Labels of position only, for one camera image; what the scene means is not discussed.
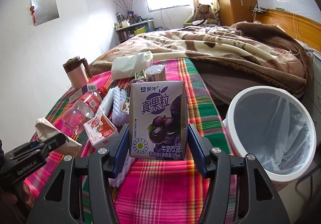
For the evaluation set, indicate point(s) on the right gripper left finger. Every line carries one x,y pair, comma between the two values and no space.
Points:
61,201

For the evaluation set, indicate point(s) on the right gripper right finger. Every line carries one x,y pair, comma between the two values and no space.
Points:
256,199

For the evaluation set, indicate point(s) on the red strawberry milk carton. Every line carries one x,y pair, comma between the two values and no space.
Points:
100,130

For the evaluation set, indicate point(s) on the clear plastic water bottle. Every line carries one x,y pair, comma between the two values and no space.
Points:
83,110

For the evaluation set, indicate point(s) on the purple grape milk carton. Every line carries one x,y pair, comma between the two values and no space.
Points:
158,118

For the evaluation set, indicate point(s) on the white yogurt cup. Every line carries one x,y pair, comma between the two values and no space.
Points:
156,73

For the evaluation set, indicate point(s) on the white purple medicine box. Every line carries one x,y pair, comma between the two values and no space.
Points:
86,88

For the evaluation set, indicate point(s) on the white plastic trash bin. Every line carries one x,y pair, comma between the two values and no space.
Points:
276,128

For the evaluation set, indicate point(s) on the person's left hand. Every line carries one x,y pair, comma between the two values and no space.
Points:
26,196

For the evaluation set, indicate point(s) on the pink plaid table cloth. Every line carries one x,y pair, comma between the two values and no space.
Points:
153,191

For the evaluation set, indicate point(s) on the white foam net sleeve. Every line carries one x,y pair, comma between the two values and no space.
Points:
120,116

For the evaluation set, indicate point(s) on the small green white box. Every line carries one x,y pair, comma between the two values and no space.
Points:
140,75

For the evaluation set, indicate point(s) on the white tissue pack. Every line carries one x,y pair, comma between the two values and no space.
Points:
126,66

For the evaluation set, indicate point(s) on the pink brown travel mug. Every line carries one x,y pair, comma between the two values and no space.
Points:
78,71

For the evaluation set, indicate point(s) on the grey bedside drawer cabinet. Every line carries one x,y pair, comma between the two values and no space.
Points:
311,98

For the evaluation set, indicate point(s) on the cluttered grey shelf unit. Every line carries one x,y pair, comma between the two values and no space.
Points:
128,28

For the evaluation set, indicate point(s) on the brown beige patterned blanket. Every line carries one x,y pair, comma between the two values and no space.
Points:
258,52

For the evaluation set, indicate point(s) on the dried branch decoration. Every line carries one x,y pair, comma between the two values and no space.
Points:
126,5

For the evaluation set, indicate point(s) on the orange wooden headboard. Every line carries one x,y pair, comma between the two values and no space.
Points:
299,27

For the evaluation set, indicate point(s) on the brown teddy bear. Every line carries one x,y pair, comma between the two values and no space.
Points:
205,15

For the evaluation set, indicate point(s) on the silver wall panel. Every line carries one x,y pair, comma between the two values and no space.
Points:
42,11

